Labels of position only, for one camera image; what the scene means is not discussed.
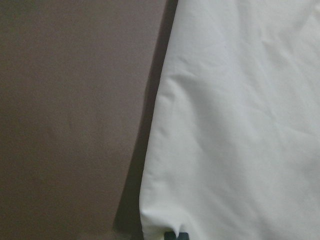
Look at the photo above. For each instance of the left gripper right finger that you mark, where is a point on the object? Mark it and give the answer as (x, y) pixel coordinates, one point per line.
(183, 236)

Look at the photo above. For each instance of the cream long sleeve cat shirt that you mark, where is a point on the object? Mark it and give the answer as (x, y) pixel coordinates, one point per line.
(234, 145)

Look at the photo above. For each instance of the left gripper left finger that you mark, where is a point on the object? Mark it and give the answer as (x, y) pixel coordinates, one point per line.
(170, 235)

